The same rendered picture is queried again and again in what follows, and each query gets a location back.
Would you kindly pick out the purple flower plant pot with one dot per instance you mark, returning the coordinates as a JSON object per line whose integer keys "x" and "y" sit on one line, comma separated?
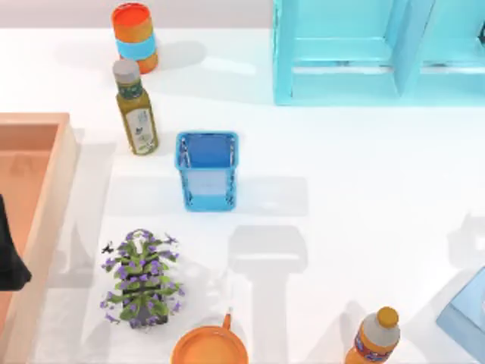
{"x": 142, "y": 280}

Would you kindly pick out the light blue rack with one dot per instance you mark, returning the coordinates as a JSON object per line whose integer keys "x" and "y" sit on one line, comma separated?
{"x": 379, "y": 72}

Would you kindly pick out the salmon-coloured shallow box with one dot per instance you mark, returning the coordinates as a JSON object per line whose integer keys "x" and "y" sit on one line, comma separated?
{"x": 34, "y": 212}

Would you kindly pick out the orange cup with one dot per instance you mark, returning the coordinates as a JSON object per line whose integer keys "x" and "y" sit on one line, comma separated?
{"x": 208, "y": 347}

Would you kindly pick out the pale blue box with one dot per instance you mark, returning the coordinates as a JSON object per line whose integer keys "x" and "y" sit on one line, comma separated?
{"x": 466, "y": 311}

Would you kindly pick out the orange and blue can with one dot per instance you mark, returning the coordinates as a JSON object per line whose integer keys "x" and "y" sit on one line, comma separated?
{"x": 136, "y": 38}

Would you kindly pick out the blue square basket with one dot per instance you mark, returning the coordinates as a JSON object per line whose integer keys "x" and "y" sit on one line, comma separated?
{"x": 206, "y": 170}

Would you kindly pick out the orange soda bottle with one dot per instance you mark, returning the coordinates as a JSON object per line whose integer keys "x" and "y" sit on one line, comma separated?
{"x": 373, "y": 339}

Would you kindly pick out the green bottle with grey cap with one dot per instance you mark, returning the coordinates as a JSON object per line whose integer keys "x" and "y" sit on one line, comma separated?
{"x": 138, "y": 121}

